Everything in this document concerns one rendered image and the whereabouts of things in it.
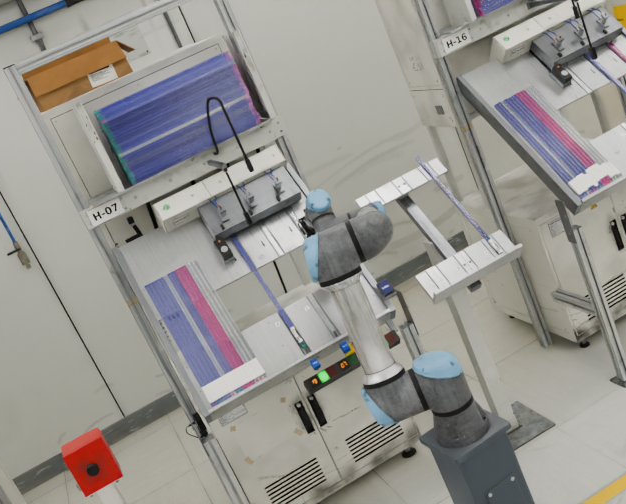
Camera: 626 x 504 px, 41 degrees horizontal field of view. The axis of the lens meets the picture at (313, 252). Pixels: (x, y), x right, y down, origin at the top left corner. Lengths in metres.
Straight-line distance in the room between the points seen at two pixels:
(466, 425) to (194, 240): 1.20
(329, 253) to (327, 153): 2.60
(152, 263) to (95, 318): 1.64
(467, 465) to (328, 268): 0.62
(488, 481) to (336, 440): 0.97
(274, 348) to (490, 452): 0.80
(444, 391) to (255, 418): 1.01
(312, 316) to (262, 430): 0.52
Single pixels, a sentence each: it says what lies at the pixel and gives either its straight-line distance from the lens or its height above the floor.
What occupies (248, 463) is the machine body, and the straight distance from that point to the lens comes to 3.10.
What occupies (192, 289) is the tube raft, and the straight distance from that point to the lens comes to 2.84.
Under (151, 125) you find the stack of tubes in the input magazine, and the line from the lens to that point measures 2.92.
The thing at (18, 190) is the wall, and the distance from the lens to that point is 4.41.
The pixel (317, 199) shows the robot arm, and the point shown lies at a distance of 2.56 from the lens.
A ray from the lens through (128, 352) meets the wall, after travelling 4.60.
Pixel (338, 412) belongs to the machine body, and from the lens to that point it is 3.14.
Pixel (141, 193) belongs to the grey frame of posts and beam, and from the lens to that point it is 2.96.
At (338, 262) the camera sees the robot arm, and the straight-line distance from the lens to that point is 2.13.
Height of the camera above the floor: 1.77
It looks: 17 degrees down
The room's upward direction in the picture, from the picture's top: 24 degrees counter-clockwise
